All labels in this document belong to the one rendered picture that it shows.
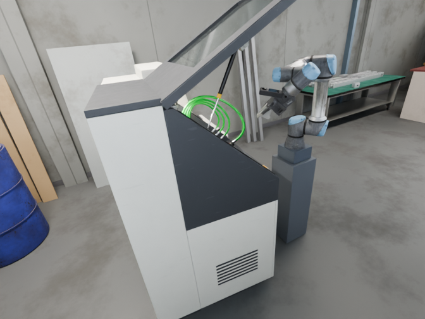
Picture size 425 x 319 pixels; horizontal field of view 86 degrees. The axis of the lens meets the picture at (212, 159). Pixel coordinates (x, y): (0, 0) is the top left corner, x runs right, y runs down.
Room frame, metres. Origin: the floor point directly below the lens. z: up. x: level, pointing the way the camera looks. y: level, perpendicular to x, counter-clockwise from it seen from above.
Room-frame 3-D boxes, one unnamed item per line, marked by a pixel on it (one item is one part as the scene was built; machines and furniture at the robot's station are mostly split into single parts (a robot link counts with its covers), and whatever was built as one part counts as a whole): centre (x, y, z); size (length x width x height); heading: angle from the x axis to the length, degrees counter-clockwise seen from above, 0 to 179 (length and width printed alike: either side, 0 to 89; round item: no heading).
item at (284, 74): (1.41, -0.53, 1.49); 0.49 x 0.11 x 0.12; 145
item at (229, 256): (1.33, 0.01, 0.39); 0.70 x 0.58 x 0.79; 19
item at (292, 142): (1.59, -0.65, 0.95); 0.15 x 0.15 x 0.10
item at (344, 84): (4.58, -2.89, 0.41); 2.25 x 0.84 x 0.81; 114
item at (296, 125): (1.59, -0.66, 1.07); 0.13 x 0.12 x 0.14; 55
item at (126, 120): (1.52, 0.53, 0.75); 1.40 x 0.28 x 1.50; 19
